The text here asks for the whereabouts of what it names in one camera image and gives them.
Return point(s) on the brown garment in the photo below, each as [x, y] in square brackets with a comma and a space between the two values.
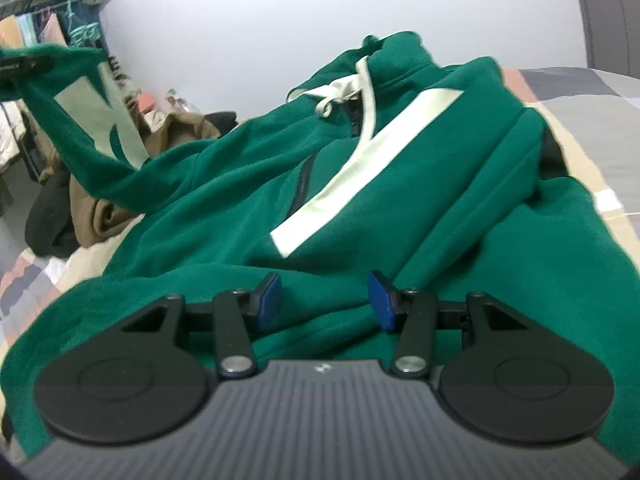
[98, 217]

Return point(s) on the pink hanging garment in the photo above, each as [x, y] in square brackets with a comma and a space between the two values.
[52, 32]

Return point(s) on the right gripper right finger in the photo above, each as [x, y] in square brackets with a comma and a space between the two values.
[412, 315]

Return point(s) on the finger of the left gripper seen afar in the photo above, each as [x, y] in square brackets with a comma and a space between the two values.
[24, 65]

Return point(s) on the black garment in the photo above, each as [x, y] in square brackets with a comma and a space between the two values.
[49, 230]

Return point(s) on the light blue hanging garment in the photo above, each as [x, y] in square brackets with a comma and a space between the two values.
[26, 25]

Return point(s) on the green hooded sweatshirt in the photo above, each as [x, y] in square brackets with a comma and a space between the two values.
[382, 160]

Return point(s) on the patchwork bed quilt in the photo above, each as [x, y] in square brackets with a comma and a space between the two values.
[594, 115]

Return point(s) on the grey wardrobe door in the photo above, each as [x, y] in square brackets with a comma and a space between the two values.
[612, 35]

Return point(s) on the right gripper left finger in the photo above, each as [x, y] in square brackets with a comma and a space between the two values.
[237, 315]

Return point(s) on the tan hanging garment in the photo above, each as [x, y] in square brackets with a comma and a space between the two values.
[10, 33]

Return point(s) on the pink box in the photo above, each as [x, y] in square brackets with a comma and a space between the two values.
[146, 102]

